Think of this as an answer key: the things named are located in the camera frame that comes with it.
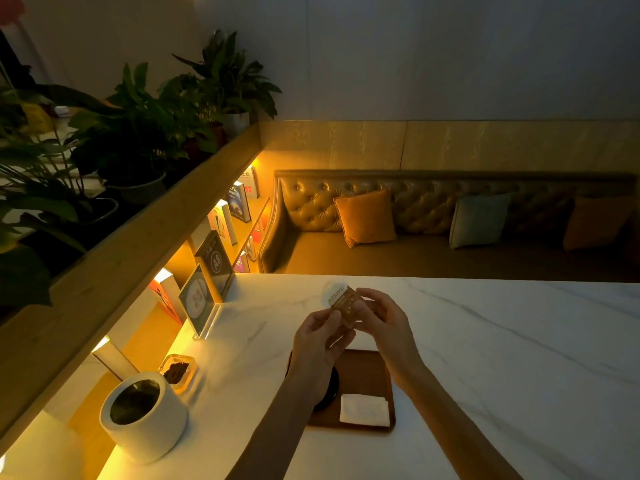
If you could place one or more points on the person's right hand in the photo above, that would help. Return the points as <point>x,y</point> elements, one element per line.
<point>390,339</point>

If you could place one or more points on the person's left hand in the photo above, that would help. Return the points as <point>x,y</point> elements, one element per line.
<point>310,359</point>

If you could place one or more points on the person's left thumb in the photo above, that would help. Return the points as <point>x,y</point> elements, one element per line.
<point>327,318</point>

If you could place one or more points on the person's right thumb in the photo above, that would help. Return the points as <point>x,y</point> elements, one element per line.
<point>362,310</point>

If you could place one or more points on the small brown and white sachet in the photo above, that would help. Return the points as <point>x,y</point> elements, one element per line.
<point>344,300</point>

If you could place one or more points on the person's right forearm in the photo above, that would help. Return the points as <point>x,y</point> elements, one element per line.
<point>455,429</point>

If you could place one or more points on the person's left forearm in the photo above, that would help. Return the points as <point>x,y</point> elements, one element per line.
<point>272,434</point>

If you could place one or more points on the brown wooden tray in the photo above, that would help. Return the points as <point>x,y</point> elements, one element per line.
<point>362,374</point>

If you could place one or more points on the black round coaster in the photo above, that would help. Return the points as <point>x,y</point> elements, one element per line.
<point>330,389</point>

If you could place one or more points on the tufted brown leather sofa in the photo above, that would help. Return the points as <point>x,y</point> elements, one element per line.
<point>425,254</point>

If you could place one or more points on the orange cushion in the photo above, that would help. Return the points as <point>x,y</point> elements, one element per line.
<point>365,217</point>

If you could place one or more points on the white folded napkin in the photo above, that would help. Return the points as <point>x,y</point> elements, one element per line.
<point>365,410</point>

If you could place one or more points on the pink and white book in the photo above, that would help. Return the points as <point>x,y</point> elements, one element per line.
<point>243,263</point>

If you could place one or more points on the dark menu sign card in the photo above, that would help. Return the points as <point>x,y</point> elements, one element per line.
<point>217,262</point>

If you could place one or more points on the clear acrylic sign stand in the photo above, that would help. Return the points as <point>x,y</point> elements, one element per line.
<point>196,299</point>

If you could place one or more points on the white book with figure cover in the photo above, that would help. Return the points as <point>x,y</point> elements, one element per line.
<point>222,222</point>

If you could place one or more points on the dark blue book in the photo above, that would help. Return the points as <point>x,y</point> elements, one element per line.
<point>239,202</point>

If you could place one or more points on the grey green cushion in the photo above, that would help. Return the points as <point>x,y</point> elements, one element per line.
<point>477,219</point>

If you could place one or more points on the small clear glass dish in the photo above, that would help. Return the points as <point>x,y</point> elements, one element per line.
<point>185,382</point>

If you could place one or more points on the white book with red marks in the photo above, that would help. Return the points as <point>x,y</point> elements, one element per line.
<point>250,182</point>

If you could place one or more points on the orange and white book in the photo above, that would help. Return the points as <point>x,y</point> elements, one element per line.
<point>167,294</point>

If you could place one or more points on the white cylindrical bin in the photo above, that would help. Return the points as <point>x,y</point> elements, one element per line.
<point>150,424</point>

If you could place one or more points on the plain white book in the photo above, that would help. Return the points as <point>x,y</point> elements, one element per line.
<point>115,357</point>

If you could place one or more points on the brown cushion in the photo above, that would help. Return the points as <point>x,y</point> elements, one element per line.
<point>595,222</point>

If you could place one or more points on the green plant in white pot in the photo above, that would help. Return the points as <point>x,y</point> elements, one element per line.
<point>230,79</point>

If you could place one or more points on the green plant in grey pot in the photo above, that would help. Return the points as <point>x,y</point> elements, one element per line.
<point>135,139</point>

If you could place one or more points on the long-leaf plant in dark pot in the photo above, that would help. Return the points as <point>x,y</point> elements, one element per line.
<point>35,194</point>

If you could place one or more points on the wooden wall shelf unit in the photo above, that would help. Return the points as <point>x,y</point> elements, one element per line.
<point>125,274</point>

